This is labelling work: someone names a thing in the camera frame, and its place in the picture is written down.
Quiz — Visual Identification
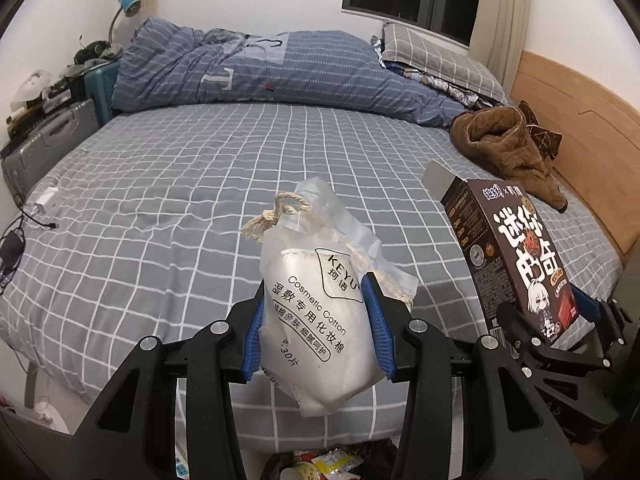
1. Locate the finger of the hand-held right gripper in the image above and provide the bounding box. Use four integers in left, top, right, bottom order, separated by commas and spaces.
570, 286, 629, 357
496, 302, 557, 377

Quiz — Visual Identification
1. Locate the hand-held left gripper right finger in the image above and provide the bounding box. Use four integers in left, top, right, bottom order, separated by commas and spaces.
360, 272, 583, 480

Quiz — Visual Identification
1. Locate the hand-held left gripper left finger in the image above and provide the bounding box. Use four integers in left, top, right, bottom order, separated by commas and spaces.
72, 280, 273, 480

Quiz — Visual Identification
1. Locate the white cotton pad pouch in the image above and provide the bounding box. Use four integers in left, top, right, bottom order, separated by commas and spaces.
240, 178, 418, 418

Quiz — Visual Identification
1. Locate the brown snack box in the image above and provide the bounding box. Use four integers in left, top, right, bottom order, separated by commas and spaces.
421, 161, 581, 348

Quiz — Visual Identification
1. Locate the black trash bag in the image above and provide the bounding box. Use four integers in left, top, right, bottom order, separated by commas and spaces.
175, 437, 401, 480

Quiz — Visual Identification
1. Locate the colourful snack wrapper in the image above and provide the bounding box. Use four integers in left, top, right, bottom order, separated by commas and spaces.
310, 444, 362, 477

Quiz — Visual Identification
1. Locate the brown fleece garment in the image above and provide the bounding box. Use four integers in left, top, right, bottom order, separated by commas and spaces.
450, 101, 568, 212

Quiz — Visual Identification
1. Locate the wooden headboard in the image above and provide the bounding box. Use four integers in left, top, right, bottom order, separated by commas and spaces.
510, 50, 640, 266

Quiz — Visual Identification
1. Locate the white power strip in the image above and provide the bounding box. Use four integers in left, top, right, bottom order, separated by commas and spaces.
25, 395, 68, 436

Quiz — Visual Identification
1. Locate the white charger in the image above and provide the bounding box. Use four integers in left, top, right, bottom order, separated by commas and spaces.
31, 187, 58, 212

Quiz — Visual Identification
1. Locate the black power adapter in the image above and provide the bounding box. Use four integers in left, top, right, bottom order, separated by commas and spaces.
0, 235, 23, 267

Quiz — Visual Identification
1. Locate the blue striped quilt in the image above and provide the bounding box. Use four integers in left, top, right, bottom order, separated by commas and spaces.
111, 17, 471, 128

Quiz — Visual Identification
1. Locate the grey checked pillow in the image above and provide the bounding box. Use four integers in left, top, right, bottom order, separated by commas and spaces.
382, 22, 506, 103

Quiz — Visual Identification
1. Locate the grey hard suitcase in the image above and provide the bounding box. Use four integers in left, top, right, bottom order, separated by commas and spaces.
0, 97, 101, 196

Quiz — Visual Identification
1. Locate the teal suitcase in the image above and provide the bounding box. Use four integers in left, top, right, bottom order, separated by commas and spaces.
85, 57, 123, 126

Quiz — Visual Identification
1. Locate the white plastic mask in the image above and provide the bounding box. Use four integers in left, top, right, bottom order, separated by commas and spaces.
10, 69, 53, 111

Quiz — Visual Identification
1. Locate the blue desk lamp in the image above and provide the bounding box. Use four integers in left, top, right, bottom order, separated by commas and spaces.
107, 0, 141, 43

